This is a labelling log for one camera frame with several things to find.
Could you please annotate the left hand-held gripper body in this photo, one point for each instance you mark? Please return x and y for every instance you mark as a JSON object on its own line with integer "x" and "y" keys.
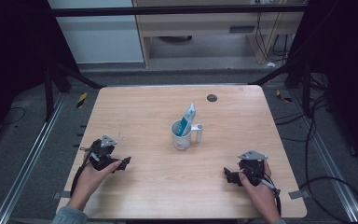
{"x": 102, "y": 155}

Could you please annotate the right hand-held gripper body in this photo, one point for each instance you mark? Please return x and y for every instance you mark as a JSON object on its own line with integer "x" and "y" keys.
{"x": 251, "y": 168}

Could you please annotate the white cup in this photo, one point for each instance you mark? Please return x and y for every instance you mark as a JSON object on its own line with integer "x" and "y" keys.
{"x": 181, "y": 141}

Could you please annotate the white and teal toothpaste tube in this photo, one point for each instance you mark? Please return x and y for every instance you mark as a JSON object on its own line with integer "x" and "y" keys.
{"x": 187, "y": 119}

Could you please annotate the person's left hand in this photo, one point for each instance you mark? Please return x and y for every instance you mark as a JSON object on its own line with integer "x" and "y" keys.
{"x": 88, "y": 183}

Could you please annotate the person's right hand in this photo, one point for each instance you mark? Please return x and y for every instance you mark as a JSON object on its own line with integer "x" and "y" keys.
{"x": 261, "y": 199}

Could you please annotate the yellow and black tape strip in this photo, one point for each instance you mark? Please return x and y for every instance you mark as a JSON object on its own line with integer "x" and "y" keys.
{"x": 282, "y": 97}
{"x": 81, "y": 99}

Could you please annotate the dark round table grommet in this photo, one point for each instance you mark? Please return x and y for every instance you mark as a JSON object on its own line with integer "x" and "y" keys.
{"x": 212, "y": 98}

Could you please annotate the small white floor object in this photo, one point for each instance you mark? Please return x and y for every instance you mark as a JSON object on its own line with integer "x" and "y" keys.
{"x": 270, "y": 64}

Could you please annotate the white cabinet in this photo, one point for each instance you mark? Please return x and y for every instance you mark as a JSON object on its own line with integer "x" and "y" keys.
{"x": 99, "y": 37}

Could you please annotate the light wooden desk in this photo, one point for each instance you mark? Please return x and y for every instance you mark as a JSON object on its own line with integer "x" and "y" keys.
{"x": 199, "y": 25}

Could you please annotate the grey metal table bracket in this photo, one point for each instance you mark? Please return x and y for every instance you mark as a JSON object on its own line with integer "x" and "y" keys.
{"x": 59, "y": 195}
{"x": 299, "y": 194}

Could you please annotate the aluminium floor rail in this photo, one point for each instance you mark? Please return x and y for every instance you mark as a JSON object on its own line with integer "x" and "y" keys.
{"x": 28, "y": 161}
{"x": 329, "y": 161}

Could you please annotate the black frame stand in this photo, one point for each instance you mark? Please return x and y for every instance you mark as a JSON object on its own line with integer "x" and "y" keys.
{"x": 306, "y": 90}
{"x": 49, "y": 93}

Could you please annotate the black horizontal frame bar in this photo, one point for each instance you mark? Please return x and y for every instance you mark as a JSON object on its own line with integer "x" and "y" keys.
{"x": 167, "y": 11}

